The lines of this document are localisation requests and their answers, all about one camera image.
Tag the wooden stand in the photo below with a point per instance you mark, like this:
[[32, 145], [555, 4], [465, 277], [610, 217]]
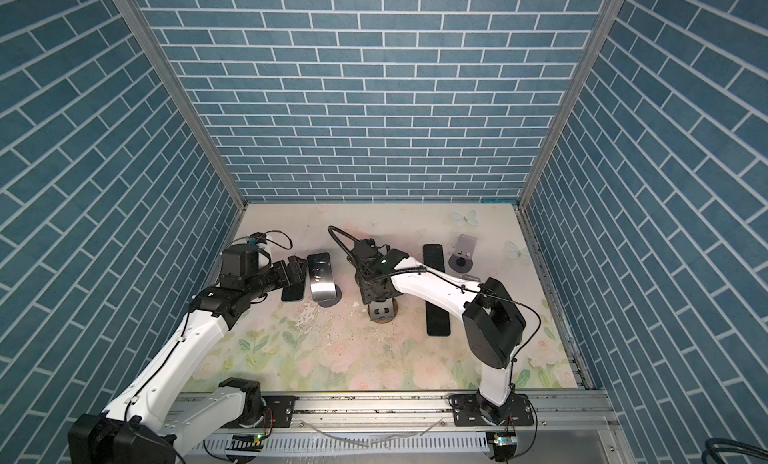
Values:
[[382, 312]]

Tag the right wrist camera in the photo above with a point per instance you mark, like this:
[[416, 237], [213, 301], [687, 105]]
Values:
[[372, 257]]

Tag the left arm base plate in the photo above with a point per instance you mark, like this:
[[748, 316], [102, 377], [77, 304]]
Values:
[[270, 411]]

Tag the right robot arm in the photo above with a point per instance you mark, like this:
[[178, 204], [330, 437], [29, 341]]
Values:
[[493, 322]]

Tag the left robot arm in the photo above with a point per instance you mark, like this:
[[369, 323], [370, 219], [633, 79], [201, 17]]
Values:
[[134, 427]]

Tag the teal phone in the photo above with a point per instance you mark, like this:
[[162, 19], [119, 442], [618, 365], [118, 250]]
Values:
[[294, 292]]

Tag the black phone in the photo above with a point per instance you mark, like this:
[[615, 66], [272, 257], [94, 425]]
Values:
[[437, 321], [433, 256]]

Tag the purple phone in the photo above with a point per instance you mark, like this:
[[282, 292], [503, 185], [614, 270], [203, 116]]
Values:
[[321, 281]]

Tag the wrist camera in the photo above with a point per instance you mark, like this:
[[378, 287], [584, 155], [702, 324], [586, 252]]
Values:
[[259, 239], [372, 257]]

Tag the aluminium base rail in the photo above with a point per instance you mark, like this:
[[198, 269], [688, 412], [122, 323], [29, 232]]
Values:
[[541, 409]]

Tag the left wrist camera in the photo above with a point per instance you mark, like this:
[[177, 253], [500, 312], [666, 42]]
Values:
[[259, 239]]

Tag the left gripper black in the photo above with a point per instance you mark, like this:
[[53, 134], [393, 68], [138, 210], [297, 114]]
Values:
[[287, 279]]

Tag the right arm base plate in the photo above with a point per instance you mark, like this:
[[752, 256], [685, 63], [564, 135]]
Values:
[[473, 410]]

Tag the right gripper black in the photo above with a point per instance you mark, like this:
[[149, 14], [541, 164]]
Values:
[[366, 292]]

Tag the grey stand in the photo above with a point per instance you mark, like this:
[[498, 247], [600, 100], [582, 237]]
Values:
[[461, 260]]

